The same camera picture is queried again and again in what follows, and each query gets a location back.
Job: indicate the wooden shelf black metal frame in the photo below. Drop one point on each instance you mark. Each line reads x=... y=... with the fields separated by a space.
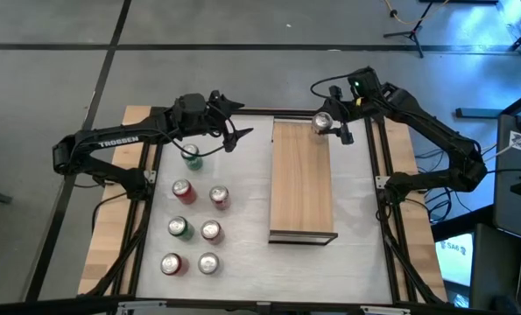
x=301 y=184

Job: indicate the silver Diet Coke can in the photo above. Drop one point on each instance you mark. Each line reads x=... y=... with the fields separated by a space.
x=322 y=121
x=208 y=263

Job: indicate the white SA6 sign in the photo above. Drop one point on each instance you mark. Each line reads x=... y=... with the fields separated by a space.
x=455 y=262

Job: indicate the black tripod stand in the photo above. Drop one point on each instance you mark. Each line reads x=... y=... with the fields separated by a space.
x=413 y=34

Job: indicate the black side desk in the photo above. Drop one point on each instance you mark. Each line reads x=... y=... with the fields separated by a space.
x=492 y=271

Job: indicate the red can black script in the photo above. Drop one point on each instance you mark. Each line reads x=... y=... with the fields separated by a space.
x=182 y=188
x=171 y=263

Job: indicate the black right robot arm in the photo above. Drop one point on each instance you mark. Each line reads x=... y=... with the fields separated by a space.
x=439 y=131

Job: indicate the black aluminium table frame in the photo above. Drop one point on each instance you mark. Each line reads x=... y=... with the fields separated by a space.
x=260 y=112

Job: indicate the red Coke can white script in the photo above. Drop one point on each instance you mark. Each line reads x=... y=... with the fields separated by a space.
x=220 y=194
x=210 y=229

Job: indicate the black desk foot bar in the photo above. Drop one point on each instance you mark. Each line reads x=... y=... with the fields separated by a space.
x=479 y=113

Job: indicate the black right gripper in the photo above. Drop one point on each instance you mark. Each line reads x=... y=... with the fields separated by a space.
x=352 y=111

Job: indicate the silver aluminium bracket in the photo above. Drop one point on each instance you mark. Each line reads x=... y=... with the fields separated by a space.
x=142 y=306
x=385 y=310

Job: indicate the green Sprite can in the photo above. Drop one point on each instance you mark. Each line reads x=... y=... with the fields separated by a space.
x=178 y=226
x=193 y=163

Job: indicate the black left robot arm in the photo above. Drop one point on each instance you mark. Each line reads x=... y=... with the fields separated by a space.
x=120 y=142

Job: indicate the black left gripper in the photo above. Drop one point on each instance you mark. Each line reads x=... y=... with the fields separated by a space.
x=218 y=118

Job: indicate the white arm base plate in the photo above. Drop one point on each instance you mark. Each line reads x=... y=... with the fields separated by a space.
x=381 y=182
x=150 y=177

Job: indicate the white glossy table board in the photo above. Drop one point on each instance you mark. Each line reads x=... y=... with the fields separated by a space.
x=242 y=271

